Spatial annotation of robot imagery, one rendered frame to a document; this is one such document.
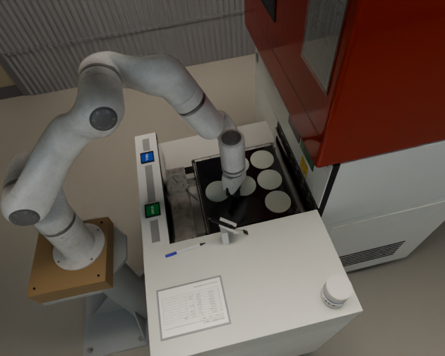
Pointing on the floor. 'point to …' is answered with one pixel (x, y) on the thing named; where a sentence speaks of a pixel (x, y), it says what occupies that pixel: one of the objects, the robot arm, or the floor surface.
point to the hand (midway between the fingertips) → (235, 192)
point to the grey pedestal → (116, 309)
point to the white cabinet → (292, 344)
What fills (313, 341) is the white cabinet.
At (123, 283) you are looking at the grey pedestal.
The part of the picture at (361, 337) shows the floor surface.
